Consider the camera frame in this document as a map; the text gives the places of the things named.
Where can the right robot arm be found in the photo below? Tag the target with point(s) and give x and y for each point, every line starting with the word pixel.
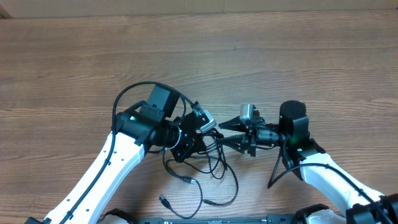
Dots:
pixel 303 156

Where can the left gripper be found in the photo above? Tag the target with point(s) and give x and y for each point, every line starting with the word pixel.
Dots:
pixel 192 143

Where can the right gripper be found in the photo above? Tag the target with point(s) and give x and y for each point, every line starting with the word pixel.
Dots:
pixel 240 142

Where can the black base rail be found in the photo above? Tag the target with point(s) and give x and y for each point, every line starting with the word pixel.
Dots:
pixel 214 221

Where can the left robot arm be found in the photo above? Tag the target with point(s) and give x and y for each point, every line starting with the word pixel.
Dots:
pixel 167 119

